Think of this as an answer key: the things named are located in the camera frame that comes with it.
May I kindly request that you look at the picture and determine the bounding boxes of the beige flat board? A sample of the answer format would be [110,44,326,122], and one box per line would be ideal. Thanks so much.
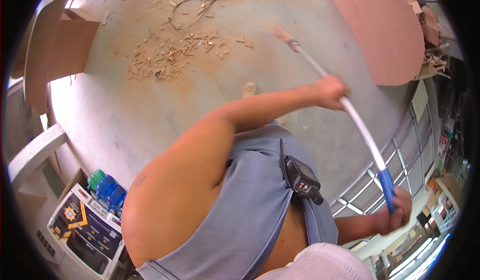
[410,80,429,123]

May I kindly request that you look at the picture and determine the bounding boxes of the person's right hand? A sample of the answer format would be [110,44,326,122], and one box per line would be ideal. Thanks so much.
[374,187,413,236]

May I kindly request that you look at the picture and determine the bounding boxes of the grey metal sliding gate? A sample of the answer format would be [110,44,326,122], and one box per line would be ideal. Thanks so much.
[330,103,436,217]

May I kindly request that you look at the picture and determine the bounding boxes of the blue plastic bottle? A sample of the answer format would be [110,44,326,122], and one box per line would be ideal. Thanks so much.
[107,185,127,214]
[95,174,118,202]

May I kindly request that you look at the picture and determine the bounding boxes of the green plastic bottle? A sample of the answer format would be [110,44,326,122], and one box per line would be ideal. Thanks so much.
[87,168,106,191]

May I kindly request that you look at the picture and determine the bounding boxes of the person's left hand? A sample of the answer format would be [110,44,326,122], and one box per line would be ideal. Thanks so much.
[309,75,352,111]

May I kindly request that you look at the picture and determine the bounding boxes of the white concrete ledge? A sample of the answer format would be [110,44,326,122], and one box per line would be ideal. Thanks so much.
[7,123,67,190]

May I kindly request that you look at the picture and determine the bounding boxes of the brown plywood cabinet panel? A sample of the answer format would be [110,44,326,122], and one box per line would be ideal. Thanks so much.
[47,8,100,82]

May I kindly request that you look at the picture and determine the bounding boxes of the white broom with blue grip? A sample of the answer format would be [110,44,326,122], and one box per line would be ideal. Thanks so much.
[273,28,397,216]

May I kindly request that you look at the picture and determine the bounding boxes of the pile of wood scraps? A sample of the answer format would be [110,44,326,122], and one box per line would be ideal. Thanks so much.
[125,25,256,81]

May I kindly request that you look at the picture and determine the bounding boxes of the heap of wood offcuts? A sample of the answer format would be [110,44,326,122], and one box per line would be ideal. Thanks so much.
[382,0,452,81]

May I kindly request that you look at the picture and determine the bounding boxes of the shop shelves with goods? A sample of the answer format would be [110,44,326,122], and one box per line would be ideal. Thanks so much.
[375,115,470,280]

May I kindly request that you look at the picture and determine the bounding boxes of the white appliance with black label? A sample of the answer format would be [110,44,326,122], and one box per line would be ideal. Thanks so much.
[47,182,126,280]

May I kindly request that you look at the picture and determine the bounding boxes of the round brown plywood board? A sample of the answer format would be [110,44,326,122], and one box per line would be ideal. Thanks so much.
[320,0,426,87]

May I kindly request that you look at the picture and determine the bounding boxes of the curved brown plywood board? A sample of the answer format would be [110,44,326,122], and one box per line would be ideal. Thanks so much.
[23,0,76,115]

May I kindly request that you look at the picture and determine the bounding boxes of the person's body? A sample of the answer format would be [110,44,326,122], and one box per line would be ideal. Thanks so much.
[121,120,376,280]

